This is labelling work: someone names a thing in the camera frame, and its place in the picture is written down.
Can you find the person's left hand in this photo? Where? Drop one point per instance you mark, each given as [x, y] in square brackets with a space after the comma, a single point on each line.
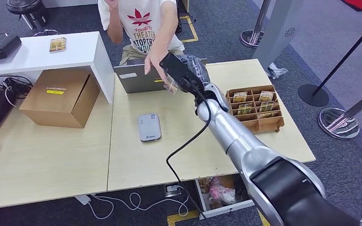
[156, 62]

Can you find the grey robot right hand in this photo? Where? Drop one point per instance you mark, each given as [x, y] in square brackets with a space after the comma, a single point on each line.
[198, 67]

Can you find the person's right hand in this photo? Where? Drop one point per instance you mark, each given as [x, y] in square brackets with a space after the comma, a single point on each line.
[111, 3]

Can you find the person's left forearm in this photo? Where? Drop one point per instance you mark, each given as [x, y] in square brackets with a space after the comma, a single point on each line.
[165, 28]

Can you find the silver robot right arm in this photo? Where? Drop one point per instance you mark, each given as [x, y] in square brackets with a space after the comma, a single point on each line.
[240, 140]

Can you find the person's right forearm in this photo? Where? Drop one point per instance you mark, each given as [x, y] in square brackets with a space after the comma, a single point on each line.
[114, 28]

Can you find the person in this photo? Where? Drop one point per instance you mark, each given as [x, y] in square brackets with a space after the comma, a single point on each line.
[140, 28]

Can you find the grey card reader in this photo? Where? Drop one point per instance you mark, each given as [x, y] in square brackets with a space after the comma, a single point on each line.
[149, 128]

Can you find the yellow patterned card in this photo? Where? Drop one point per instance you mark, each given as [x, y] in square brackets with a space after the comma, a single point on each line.
[58, 45]

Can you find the wooden card holder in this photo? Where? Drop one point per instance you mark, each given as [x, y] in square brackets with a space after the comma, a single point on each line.
[268, 123]

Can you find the grey laptop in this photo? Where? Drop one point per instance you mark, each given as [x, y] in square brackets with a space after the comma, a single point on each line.
[134, 82]

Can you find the yellow floor tape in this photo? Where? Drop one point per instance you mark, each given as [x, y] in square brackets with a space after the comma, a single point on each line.
[263, 220]
[182, 217]
[193, 31]

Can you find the white desk shelf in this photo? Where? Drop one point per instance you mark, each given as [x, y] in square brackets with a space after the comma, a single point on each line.
[81, 51]

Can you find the chrome stanchion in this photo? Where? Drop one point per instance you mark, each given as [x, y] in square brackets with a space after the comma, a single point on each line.
[252, 37]
[338, 124]

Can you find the crumpled clear plastic bag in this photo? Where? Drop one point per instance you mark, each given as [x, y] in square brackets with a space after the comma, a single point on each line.
[276, 71]

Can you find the black round stool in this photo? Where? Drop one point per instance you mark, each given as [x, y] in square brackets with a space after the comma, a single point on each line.
[25, 7]

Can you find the grey kiosk panel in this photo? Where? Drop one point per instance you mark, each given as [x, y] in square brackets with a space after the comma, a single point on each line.
[279, 36]

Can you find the brown cardboard box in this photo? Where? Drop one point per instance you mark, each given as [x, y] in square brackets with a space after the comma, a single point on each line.
[57, 95]

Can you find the black controller device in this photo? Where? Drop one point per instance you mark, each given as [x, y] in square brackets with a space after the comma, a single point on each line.
[3, 45]

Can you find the black stanchion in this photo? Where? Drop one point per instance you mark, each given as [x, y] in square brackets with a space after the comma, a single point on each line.
[312, 96]

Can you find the floor socket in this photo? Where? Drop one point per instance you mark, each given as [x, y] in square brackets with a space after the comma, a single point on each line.
[172, 190]

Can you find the pink plastic bag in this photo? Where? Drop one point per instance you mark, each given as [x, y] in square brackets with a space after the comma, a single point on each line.
[221, 192]

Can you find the white drawer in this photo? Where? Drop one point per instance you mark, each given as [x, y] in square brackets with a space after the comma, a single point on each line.
[224, 210]

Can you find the white power plug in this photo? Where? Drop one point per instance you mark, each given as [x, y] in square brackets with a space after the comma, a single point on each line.
[82, 200]

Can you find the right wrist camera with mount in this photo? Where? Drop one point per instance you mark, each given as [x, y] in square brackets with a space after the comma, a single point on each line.
[176, 70]

